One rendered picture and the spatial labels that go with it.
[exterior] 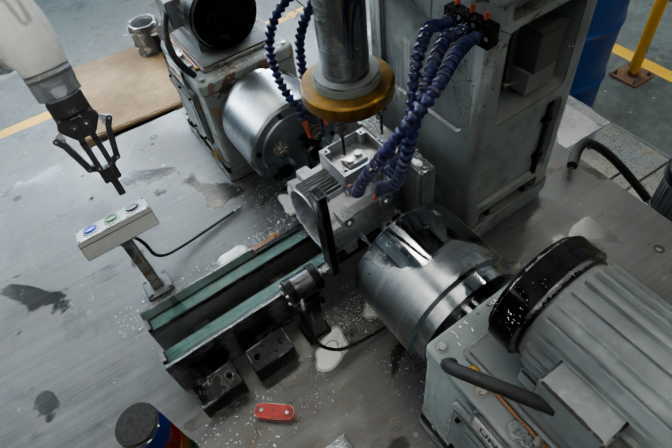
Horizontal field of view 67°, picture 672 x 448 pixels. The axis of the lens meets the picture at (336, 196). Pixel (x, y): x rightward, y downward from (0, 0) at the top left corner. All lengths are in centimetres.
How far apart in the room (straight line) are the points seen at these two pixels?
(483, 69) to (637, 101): 233
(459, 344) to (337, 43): 52
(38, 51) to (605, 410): 106
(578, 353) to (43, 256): 141
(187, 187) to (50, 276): 44
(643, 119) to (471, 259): 232
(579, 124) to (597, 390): 182
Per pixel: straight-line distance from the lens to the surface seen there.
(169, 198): 162
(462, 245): 93
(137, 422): 81
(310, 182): 111
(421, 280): 89
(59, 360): 145
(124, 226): 123
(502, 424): 80
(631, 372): 66
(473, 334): 84
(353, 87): 92
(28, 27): 112
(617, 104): 319
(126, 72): 355
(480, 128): 105
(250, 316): 115
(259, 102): 126
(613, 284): 69
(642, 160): 226
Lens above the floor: 191
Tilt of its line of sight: 49 degrees down
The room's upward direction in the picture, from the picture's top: 9 degrees counter-clockwise
